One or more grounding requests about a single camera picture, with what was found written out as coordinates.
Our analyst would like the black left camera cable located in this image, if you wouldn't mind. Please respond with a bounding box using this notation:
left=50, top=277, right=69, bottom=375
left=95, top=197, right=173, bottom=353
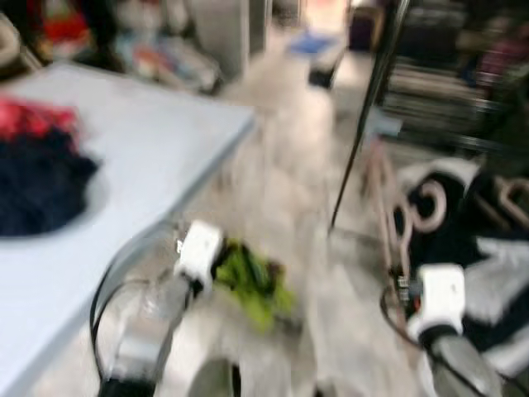
left=89, top=236, right=183, bottom=369

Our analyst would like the blue floor mat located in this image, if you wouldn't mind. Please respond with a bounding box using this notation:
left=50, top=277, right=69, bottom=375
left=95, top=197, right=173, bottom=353
left=289, top=31, right=346, bottom=59

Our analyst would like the colourful baby bouncer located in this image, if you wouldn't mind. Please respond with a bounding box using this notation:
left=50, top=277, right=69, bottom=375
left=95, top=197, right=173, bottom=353
left=116, top=33, right=224, bottom=92

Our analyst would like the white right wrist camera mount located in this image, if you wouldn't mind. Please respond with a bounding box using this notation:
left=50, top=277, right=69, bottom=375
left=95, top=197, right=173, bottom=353
left=409, top=263, right=465, bottom=340

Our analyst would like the black metal drying rack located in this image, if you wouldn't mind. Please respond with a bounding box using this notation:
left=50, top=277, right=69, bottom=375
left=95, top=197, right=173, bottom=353
left=331, top=0, right=529, bottom=232

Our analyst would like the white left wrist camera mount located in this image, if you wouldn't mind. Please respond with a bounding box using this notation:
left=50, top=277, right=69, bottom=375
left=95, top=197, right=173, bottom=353
left=176, top=220, right=224, bottom=286

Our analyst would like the navy clothes pile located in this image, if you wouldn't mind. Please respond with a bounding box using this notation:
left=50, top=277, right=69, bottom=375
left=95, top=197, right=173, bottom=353
left=0, top=128, right=102, bottom=238

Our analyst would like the grey robot left foot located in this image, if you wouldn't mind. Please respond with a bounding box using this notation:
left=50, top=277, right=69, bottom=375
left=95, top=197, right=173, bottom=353
left=186, top=356, right=241, bottom=397

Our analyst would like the dark blue floor cloth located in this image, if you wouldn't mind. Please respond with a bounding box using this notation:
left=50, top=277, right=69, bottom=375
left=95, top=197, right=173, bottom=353
left=307, top=62, right=338, bottom=88

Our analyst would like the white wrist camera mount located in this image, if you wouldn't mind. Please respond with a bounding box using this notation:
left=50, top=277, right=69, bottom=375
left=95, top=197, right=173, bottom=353
left=409, top=263, right=465, bottom=340
left=176, top=220, right=224, bottom=286

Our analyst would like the light grey laundry hamper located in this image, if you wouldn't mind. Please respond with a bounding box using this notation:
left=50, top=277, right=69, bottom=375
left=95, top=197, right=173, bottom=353
left=186, top=0, right=274, bottom=79

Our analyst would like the lime green garment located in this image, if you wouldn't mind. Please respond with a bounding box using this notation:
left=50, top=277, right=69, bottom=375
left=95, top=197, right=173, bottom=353
left=217, top=240, right=297, bottom=332

